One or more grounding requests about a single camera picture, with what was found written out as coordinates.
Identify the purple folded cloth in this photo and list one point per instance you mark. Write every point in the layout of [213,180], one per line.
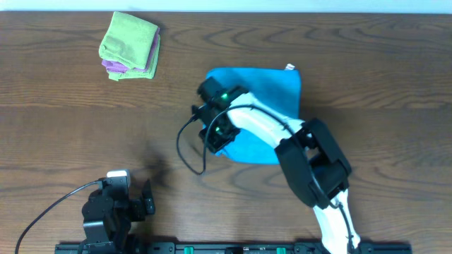
[116,67]

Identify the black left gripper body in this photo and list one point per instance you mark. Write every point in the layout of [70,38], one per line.
[142,204]

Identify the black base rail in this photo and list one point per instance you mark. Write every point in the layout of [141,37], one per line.
[295,248]

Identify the green folded cloth top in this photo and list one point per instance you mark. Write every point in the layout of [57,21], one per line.
[128,40]

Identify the blue microfiber cloth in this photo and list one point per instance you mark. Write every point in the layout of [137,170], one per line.
[277,88]

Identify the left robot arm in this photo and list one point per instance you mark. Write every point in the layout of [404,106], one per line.
[109,213]

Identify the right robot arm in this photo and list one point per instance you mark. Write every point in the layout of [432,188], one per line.
[315,168]

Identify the green folded cloth bottom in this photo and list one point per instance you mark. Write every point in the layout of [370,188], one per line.
[148,73]

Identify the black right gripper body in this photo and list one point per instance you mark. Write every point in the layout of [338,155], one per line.
[203,113]

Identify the green folded cloth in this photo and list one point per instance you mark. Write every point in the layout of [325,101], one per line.
[128,40]
[148,73]

